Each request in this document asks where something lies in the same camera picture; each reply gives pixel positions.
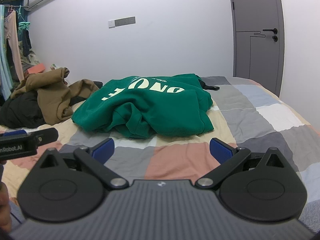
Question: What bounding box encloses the green hoodie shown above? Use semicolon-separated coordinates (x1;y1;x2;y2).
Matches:
72;74;214;139

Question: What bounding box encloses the person's left hand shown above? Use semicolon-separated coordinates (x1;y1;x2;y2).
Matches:
0;182;12;232

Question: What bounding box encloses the patchwork bed quilt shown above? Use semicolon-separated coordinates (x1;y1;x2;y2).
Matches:
0;76;320;230

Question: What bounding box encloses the brown garment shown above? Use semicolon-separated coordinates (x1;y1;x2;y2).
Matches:
10;67;99;125

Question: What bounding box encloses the hanging light blue garment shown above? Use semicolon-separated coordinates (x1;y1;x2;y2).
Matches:
1;5;13;100

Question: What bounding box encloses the orange box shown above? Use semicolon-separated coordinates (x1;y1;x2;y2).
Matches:
27;63;46;74

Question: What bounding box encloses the grey door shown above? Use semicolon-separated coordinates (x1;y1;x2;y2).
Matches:
231;0;285;96

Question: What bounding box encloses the black door handle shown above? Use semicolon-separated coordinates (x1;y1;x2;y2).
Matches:
263;28;278;42

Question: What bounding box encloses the wall switch panel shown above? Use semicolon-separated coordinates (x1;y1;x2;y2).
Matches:
108;16;136;28

